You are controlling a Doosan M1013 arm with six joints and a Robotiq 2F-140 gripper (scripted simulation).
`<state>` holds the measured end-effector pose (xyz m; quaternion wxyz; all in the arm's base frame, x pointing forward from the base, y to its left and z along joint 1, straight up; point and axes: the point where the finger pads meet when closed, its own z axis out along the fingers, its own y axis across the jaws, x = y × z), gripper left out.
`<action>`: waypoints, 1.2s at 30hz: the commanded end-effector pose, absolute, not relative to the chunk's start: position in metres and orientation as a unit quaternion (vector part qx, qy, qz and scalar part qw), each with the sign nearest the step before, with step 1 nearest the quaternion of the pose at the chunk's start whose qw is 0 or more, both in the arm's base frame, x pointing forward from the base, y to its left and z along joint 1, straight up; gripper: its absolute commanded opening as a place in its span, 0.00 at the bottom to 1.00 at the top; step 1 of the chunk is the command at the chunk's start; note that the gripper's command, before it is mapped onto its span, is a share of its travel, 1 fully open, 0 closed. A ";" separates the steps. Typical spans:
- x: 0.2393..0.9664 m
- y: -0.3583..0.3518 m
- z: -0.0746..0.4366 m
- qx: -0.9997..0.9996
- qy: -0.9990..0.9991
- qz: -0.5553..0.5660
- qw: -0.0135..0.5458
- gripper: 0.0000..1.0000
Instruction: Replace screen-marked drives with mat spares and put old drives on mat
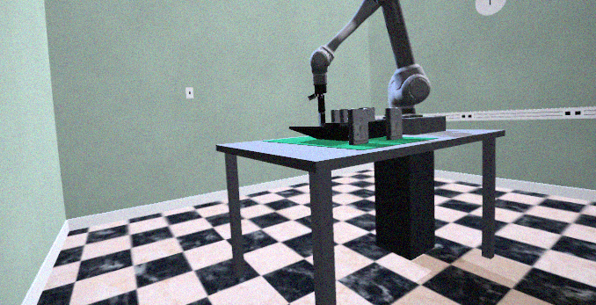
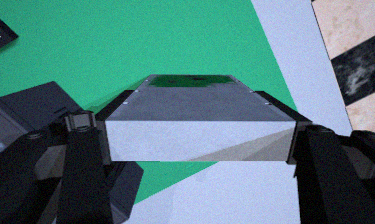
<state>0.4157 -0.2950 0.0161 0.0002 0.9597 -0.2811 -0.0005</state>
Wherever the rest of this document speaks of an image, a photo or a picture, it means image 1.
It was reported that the green flat mat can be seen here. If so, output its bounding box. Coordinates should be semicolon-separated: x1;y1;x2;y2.
268;136;439;150

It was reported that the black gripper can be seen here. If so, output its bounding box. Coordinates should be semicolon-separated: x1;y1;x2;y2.
315;84;327;123

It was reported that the grey hard drive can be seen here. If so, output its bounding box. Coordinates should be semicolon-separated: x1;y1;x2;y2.
339;109;350;122
359;107;375;121
347;109;369;145
331;110;340;123
385;108;403;141

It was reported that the status display screen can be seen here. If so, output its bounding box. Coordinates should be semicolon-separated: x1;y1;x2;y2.
289;127;349;142

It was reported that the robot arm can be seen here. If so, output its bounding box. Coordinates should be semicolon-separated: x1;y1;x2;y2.
310;0;431;118

